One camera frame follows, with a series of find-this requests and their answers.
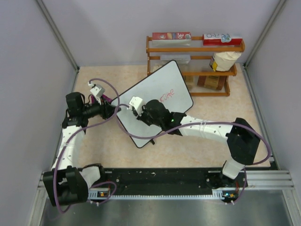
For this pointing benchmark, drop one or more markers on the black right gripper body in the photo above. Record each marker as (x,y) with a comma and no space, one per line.
(146,117)

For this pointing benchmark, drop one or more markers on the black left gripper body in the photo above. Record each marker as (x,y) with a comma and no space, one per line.
(92,110)

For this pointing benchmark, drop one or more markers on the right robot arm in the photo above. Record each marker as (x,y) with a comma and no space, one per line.
(238,136)

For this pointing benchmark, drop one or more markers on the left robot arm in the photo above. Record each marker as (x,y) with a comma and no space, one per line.
(67,183)

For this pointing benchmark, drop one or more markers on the purple snack package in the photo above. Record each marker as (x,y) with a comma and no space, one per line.
(101,99)

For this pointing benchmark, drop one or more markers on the beige cleaning cloth pack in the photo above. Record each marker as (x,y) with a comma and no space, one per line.
(189,81)

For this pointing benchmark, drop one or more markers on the clear plastic box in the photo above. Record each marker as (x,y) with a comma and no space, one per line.
(179,58)

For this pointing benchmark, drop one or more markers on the orange wooden shelf rack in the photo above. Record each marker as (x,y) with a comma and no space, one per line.
(198,66)

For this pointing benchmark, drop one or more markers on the red foil wrap box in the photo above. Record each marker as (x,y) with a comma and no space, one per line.
(171,36)

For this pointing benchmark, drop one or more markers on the white paper bag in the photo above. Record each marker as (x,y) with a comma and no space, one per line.
(223,61)

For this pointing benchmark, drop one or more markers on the red white toothpaste box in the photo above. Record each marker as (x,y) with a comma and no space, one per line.
(221,39)

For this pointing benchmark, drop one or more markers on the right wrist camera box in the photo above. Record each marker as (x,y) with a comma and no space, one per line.
(136,104)

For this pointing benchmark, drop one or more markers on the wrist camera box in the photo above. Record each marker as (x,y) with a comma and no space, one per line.
(136,104)
(96,90)

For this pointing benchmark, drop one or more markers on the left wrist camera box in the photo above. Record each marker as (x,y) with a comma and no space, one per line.
(96,90)

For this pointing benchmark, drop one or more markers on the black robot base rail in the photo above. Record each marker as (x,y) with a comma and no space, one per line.
(205,178)

